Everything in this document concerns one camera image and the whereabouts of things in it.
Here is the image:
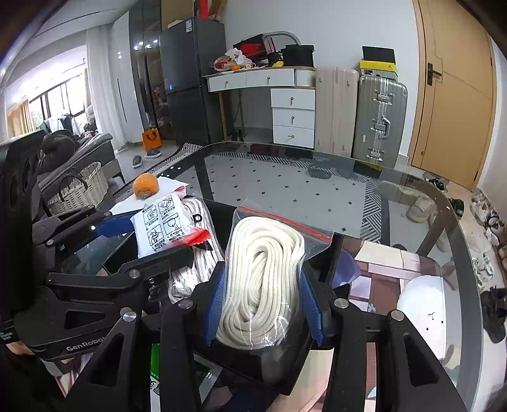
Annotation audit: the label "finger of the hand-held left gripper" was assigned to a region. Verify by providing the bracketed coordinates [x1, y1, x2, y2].
[31, 207, 136, 248]
[13, 248, 191, 360]

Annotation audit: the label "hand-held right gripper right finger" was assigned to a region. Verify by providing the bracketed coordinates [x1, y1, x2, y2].
[298, 273, 473, 412]

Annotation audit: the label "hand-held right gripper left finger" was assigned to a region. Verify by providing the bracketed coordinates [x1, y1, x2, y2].
[67, 268, 231, 412]

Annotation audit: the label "bagged white rope coil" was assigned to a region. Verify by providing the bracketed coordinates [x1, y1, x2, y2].
[215, 205, 334, 352]

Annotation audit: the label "white packet with red edge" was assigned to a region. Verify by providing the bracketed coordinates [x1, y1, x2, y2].
[132, 193, 209, 259]

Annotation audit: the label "white cord bundle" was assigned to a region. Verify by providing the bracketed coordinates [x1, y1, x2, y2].
[167, 197, 225, 306]

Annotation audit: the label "black cardboard box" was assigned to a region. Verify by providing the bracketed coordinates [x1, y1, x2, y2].
[101, 197, 346, 399]

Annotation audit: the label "green and white packet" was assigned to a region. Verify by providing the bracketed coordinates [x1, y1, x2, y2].
[150, 342, 223, 403]

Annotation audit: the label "person's left hand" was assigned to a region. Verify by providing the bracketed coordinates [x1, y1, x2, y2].
[7, 343, 81, 394]

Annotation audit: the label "white paper sheet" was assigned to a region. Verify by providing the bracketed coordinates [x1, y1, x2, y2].
[108, 176, 189, 217]

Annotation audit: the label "wicker basket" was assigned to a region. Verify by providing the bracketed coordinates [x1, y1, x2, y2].
[47, 161, 110, 217]

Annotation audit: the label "orange ball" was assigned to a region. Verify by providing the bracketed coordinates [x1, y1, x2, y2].
[132, 173, 161, 199]

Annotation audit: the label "black clothing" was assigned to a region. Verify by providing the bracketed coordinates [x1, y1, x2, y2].
[41, 129, 79, 160]

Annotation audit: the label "grey sofa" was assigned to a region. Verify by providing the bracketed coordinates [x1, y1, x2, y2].
[37, 132, 116, 191]

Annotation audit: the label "orange paper bag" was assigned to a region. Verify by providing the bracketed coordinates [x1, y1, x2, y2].
[141, 127, 163, 151]

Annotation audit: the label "beige shoes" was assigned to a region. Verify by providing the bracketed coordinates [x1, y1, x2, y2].
[405, 193, 439, 223]

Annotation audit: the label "glass door cabinet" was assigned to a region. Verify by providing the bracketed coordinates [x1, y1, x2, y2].
[128, 0, 176, 142]

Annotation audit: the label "black refrigerator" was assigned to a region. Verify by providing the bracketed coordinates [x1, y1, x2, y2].
[159, 16, 227, 148]

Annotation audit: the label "white and green sneakers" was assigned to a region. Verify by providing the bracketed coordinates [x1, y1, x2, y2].
[471, 253, 497, 283]

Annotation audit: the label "black and white shoes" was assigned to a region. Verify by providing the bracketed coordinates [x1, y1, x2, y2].
[425, 175, 451, 193]

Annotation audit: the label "black sneakers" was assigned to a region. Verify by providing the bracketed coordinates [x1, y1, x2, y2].
[478, 284, 507, 344]

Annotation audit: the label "white desk with drawers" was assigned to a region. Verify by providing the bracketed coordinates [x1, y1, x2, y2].
[202, 66, 317, 150]

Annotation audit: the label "beige suitcase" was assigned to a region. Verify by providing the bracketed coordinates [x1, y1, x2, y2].
[314, 66, 359, 158]

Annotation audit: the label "silver suitcase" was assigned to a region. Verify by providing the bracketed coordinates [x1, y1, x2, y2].
[352, 74, 409, 166]

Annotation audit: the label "plastic bag of snacks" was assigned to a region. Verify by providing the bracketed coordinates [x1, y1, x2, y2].
[213, 47, 255, 73]

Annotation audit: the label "red and black box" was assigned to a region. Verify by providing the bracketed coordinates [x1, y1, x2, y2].
[232, 33, 271, 61]

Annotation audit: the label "tall brown cardboard box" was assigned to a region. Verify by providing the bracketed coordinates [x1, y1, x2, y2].
[160, 0, 199, 21]

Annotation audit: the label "open cardboard box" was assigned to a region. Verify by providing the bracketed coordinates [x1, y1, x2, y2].
[199, 0, 229, 21]

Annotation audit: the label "black storage box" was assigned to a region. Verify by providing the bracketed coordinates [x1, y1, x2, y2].
[281, 44, 315, 67]

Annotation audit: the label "yellow box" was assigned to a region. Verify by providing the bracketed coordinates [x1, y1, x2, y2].
[358, 59, 398, 78]

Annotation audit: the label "grey metal arch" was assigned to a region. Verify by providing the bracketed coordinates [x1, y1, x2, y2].
[268, 30, 302, 47]

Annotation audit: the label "wooden door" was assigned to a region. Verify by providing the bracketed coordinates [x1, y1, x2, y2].
[408, 0, 497, 191]

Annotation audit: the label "flat black box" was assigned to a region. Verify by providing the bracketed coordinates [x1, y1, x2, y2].
[361, 46, 396, 64]

